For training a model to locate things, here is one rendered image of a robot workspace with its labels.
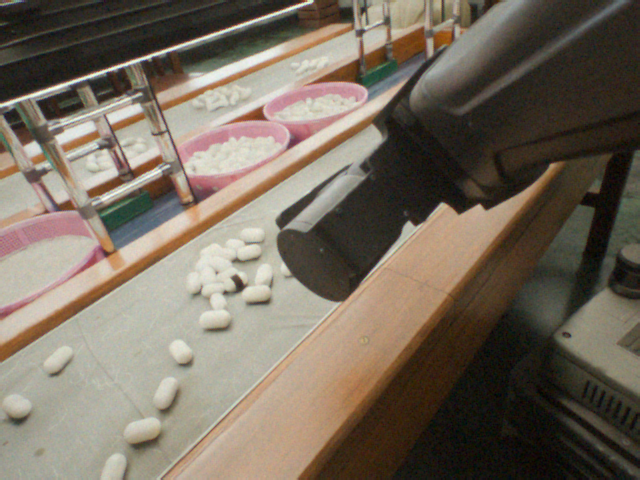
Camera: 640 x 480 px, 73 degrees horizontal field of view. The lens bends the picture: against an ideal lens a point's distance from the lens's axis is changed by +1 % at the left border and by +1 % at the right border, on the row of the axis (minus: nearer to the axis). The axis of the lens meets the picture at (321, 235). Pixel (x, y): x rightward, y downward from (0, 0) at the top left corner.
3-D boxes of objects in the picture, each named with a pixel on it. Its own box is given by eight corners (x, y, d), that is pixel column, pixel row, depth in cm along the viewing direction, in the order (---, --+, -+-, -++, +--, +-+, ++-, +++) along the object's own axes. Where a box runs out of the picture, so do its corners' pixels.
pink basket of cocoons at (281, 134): (314, 157, 103) (307, 120, 98) (266, 220, 84) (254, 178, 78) (222, 155, 113) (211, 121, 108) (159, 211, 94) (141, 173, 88)
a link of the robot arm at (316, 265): (562, 150, 24) (456, 34, 23) (472, 289, 18) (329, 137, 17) (429, 226, 34) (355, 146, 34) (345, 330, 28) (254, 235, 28)
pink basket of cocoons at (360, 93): (391, 122, 113) (388, 86, 107) (325, 167, 98) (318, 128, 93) (317, 110, 129) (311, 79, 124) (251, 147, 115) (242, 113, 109)
